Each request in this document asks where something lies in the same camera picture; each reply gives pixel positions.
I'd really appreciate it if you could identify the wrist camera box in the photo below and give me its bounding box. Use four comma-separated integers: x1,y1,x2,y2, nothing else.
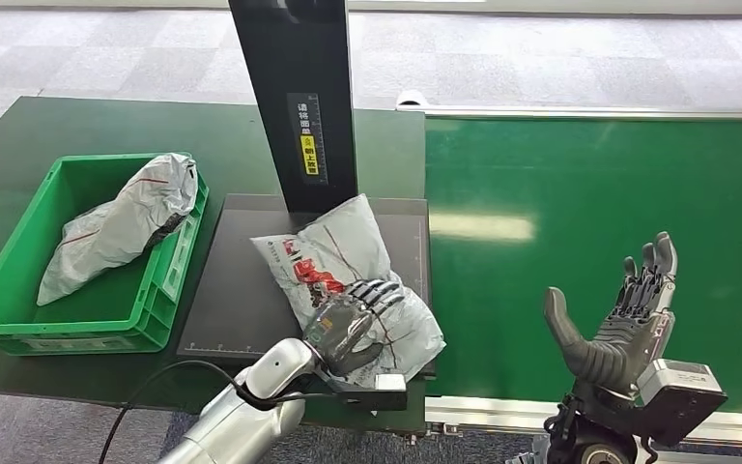
635,358,729,449
328,372,410,413

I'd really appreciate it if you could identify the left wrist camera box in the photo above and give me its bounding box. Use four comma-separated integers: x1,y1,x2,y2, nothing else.
328,372,410,413

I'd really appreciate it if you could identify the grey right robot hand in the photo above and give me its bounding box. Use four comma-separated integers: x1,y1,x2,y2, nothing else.
541,231,680,399

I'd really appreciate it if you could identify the black and yellow label sticker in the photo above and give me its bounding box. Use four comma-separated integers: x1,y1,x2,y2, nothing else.
285,92,330,187

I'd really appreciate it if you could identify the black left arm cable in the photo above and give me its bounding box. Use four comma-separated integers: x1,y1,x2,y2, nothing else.
97,359,348,464

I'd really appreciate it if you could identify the green plastic basket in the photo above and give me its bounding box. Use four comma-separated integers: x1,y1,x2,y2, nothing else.
0,152,211,358

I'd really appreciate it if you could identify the black weighing device platform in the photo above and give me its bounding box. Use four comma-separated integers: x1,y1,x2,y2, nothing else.
176,193,438,380

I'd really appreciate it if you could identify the dark green table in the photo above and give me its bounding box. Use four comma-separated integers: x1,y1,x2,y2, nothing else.
0,96,429,434

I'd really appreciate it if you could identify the green conveyor belt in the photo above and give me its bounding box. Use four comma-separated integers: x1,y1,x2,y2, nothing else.
423,115,742,415

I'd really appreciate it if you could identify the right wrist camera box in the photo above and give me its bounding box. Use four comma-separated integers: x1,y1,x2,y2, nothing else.
635,358,729,449

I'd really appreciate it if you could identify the white red-printed mailer package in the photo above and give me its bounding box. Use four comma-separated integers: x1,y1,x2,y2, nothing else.
249,193,447,391

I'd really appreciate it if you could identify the grey plastic mailer package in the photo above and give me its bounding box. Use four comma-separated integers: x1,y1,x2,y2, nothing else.
35,152,200,308

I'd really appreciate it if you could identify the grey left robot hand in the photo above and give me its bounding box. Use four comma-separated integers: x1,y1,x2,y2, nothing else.
302,278,408,378

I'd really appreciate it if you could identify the aluminium conveyor frame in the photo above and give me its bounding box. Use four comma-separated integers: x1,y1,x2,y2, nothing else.
395,89,742,464

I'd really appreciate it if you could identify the black weighing device column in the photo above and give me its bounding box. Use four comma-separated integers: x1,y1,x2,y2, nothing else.
228,0,360,216

